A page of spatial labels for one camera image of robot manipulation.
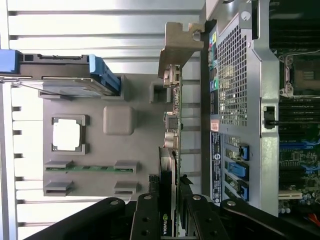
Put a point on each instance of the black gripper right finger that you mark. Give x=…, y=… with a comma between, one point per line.
x=205, y=220

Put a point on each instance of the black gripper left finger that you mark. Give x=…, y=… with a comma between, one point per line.
x=145, y=220

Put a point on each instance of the green RAM stick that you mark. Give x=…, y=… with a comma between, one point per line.
x=100, y=168

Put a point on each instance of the grey parts rack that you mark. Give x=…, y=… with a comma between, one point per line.
x=100, y=155

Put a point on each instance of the green motherboard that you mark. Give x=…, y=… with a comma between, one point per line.
x=295, y=162

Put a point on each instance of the silver CPU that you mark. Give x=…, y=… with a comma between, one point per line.
x=67, y=135

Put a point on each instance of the blue expansion slot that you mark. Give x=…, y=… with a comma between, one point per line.
x=295, y=146

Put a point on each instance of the open black PC case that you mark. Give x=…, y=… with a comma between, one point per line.
x=267, y=75

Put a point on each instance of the hard disk in blue carrier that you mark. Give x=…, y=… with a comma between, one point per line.
x=62, y=72

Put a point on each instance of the CPU socket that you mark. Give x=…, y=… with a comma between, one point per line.
x=300, y=75

